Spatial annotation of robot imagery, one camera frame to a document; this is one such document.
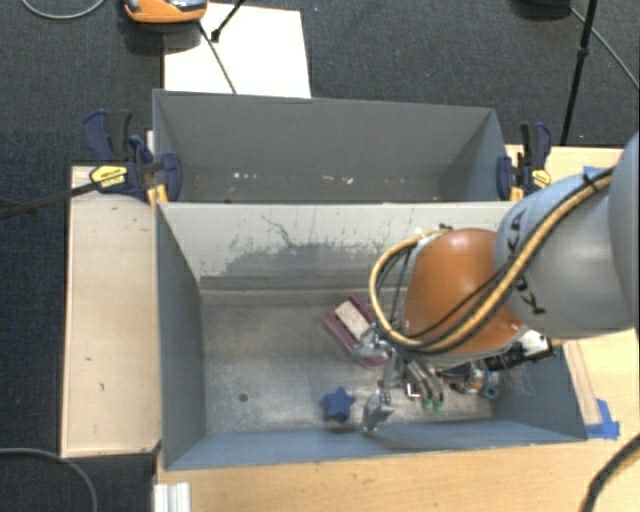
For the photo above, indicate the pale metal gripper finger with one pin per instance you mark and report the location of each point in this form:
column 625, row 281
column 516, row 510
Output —
column 371, row 350
column 376, row 411

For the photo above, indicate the blue star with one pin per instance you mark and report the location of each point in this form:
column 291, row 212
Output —
column 337, row 404

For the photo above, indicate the blue-grey round object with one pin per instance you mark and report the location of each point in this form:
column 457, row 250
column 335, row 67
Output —
column 489, row 390

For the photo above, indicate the grey metal bin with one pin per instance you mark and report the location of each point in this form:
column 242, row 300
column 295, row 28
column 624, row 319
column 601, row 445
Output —
column 280, row 350

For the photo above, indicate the pale wood board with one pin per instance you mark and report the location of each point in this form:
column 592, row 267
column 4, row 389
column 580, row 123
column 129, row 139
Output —
column 110, row 325

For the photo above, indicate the black cylinder on white bracket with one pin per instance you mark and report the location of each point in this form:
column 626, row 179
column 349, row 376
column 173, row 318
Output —
column 510, row 359

